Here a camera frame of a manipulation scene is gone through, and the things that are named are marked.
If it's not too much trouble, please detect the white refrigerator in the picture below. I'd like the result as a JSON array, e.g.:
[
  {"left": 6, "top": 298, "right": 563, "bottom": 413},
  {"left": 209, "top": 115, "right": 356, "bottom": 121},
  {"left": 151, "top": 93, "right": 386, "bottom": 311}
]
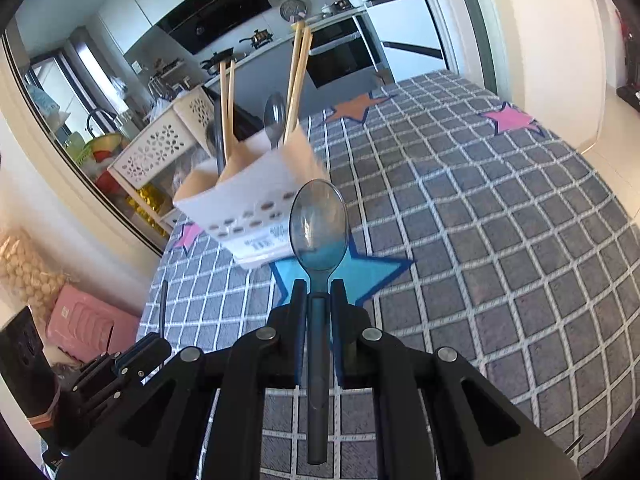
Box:
[{"left": 361, "top": 0, "right": 465, "bottom": 81}]

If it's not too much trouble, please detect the white perforated storage rack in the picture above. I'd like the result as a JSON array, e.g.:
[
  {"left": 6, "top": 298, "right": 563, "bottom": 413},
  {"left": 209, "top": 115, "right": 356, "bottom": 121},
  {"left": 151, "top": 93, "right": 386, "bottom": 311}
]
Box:
[{"left": 108, "top": 86, "right": 215, "bottom": 232}]

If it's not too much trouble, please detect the black range hood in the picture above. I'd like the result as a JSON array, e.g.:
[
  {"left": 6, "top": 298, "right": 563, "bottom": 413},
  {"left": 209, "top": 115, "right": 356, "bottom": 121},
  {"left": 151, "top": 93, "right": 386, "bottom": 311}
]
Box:
[{"left": 157, "top": 0, "right": 271, "bottom": 54}]

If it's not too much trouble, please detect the pink plastic stool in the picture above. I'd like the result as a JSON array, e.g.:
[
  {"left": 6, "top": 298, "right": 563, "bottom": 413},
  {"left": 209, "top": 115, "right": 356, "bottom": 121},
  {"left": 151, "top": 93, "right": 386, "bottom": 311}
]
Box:
[{"left": 47, "top": 284, "right": 139, "bottom": 363}]

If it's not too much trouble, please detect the long plain wooden chopstick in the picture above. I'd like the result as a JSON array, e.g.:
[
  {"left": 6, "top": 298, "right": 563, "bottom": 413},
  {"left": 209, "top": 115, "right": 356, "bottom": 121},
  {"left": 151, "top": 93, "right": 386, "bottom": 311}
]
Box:
[{"left": 158, "top": 280, "right": 168, "bottom": 338}]

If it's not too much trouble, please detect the white plastic utensil holder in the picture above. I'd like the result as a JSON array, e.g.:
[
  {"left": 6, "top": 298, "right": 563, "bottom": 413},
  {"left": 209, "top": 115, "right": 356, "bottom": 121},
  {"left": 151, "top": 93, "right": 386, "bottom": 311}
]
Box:
[{"left": 174, "top": 125, "right": 329, "bottom": 269}]

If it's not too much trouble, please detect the black kitchen faucet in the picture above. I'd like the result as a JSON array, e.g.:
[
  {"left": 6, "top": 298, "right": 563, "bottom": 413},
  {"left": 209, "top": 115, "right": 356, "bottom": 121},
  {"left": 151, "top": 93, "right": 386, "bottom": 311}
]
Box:
[{"left": 86, "top": 107, "right": 120, "bottom": 139}]

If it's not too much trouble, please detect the dark spoon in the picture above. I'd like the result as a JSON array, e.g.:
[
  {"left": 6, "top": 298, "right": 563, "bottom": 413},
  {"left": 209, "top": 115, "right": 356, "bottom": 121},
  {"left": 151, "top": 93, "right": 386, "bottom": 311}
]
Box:
[
  {"left": 264, "top": 92, "right": 285, "bottom": 148},
  {"left": 206, "top": 120, "right": 226, "bottom": 174}
]

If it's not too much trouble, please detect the blue patterned chopstick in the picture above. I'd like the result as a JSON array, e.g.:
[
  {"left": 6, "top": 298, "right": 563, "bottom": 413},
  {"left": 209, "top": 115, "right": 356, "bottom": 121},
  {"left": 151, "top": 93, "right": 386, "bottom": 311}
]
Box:
[{"left": 283, "top": 25, "right": 312, "bottom": 141}]

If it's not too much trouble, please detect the black built-in oven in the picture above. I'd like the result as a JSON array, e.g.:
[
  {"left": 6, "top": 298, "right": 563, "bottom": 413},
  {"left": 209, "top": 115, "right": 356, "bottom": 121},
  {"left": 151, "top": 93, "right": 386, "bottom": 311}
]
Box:
[{"left": 307, "top": 15, "right": 381, "bottom": 88}]

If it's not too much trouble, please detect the black wok on stove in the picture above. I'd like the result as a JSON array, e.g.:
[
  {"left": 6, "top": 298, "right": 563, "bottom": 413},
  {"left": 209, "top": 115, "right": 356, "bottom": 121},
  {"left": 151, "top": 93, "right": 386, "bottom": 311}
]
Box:
[{"left": 200, "top": 48, "right": 234, "bottom": 75}]

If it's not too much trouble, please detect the bag of peanuts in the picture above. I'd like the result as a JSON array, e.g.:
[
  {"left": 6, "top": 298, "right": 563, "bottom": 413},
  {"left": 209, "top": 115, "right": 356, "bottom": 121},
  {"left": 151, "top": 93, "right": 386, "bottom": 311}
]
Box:
[{"left": 1, "top": 230, "right": 66, "bottom": 323}]

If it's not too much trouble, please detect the grey checkered tablecloth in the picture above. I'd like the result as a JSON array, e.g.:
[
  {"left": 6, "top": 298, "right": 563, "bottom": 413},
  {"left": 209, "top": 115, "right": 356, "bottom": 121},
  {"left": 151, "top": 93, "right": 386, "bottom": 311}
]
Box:
[{"left": 116, "top": 70, "right": 639, "bottom": 479}]

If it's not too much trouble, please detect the brass pot on stove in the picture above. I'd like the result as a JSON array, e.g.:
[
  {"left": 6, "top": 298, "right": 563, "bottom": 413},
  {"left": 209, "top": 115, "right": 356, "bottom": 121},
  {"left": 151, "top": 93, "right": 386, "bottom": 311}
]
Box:
[{"left": 240, "top": 29, "right": 273, "bottom": 50}]

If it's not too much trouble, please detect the wooden chopstick horizontal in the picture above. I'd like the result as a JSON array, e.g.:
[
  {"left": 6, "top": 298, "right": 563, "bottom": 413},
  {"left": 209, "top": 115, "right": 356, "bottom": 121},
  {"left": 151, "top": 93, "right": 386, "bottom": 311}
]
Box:
[
  {"left": 219, "top": 61, "right": 229, "bottom": 162},
  {"left": 227, "top": 58, "right": 236, "bottom": 139}
]

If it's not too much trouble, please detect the dark spoon lowest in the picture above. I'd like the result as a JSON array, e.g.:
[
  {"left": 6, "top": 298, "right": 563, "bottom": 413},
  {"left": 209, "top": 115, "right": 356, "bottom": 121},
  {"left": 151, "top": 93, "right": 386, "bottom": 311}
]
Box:
[{"left": 288, "top": 179, "right": 349, "bottom": 465}]

